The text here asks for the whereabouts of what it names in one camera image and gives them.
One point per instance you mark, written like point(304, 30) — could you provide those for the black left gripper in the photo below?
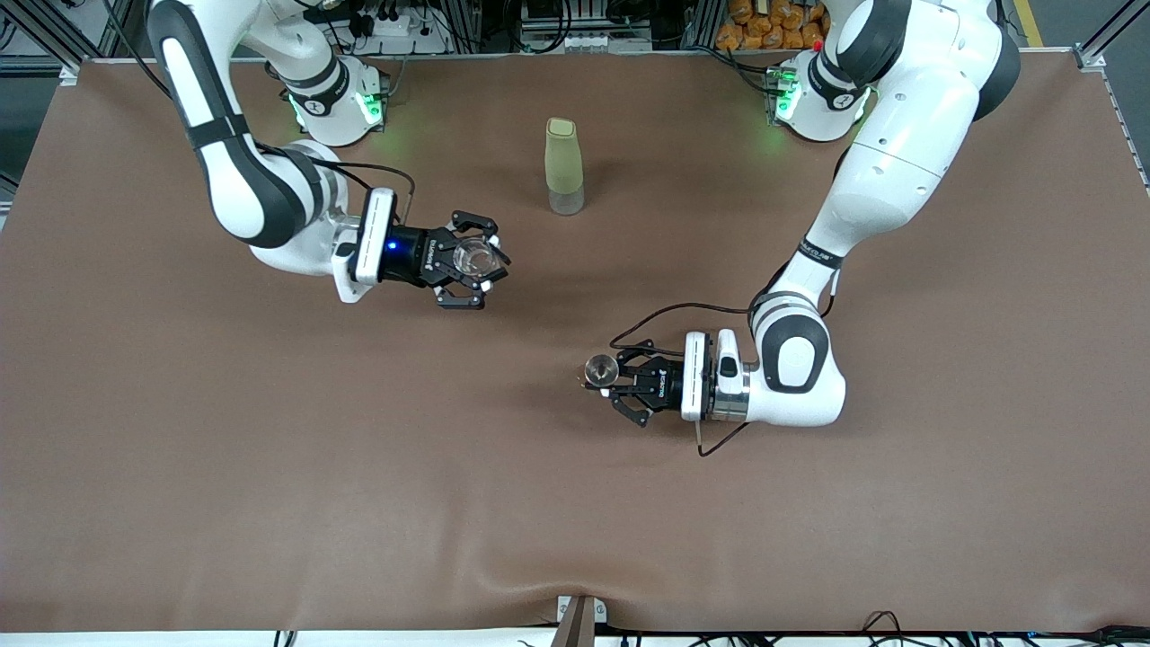
point(662, 385)

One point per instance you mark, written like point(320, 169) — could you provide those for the metal camera stand bracket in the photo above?
point(575, 624)

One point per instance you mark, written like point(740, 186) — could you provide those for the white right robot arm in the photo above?
point(234, 180)

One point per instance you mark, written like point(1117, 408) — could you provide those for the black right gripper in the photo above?
point(415, 258)

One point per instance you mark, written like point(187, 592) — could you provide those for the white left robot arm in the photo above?
point(898, 135)

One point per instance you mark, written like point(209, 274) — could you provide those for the frosted green tall bottle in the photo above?
point(564, 162)

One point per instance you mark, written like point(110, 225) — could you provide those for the aluminium frame post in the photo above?
point(1089, 58)
point(65, 63)

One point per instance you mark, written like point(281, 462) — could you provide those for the clear glass measuring cup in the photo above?
point(476, 258)

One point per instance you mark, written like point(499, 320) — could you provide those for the steel double cone jigger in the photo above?
point(600, 367)

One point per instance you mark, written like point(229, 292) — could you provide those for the white power strip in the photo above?
point(579, 41)
point(395, 27)

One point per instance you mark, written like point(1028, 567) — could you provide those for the orange snack bags pile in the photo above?
point(764, 31)

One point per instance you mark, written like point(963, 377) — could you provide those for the brown table mat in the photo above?
point(575, 521)

